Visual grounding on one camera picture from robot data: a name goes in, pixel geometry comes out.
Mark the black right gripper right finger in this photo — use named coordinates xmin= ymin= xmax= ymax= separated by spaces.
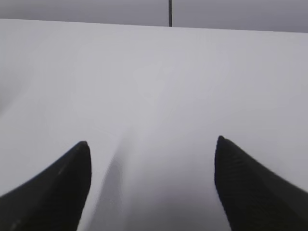
xmin=214 ymin=136 xmax=308 ymax=231

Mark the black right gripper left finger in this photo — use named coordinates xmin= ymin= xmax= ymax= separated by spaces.
xmin=0 ymin=141 xmax=92 ymax=231

